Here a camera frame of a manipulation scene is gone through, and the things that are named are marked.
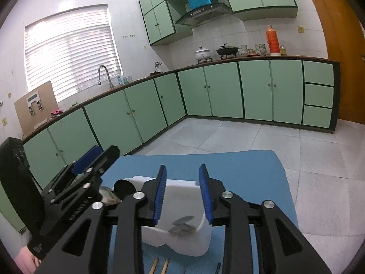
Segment orange thermos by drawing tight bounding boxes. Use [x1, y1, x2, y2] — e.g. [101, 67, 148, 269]
[266, 25, 280, 56]

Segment gas stove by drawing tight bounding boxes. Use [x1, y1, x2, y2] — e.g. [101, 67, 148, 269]
[197, 55, 238, 64]

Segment black wok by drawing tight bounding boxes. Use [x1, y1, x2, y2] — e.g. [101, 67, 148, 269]
[216, 43, 238, 57]

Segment white utensil holder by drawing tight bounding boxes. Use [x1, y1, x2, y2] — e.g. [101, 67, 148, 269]
[112, 174, 213, 257]

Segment green base cabinets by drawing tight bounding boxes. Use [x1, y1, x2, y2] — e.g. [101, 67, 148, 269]
[0, 55, 341, 232]

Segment pale green patterned object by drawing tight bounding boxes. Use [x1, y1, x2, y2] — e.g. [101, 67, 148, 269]
[98, 185, 122, 205]

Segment metal kitchen faucet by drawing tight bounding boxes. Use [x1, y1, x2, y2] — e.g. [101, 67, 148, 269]
[98, 65, 115, 90]

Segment blue table mat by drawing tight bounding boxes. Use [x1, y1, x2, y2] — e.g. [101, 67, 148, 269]
[98, 149, 299, 274]

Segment white cooking pot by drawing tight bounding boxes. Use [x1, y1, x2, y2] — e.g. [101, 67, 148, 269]
[195, 46, 211, 62]

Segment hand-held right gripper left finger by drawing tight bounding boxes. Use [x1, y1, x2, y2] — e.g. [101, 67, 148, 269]
[36, 165, 167, 274]

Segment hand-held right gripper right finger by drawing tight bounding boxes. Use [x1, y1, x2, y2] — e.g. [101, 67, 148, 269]
[199, 164, 333, 274]

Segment metal spoon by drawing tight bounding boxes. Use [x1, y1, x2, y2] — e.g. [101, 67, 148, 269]
[168, 215, 197, 236]

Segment black range hood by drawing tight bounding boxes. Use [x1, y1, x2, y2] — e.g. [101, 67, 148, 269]
[175, 3, 232, 27]

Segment black ladle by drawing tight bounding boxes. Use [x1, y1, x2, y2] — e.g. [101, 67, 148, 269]
[113, 178, 137, 200]

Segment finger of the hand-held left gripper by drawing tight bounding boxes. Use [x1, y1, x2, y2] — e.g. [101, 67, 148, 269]
[43, 145, 104, 197]
[50, 145, 120, 206]

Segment wooden door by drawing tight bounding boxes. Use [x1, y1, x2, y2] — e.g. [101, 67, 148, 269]
[302, 0, 365, 123]

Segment white window blinds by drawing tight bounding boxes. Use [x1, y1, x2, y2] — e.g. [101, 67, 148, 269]
[24, 4, 124, 103]

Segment person's left hand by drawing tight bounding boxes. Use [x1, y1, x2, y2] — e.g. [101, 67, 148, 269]
[16, 247, 43, 274]

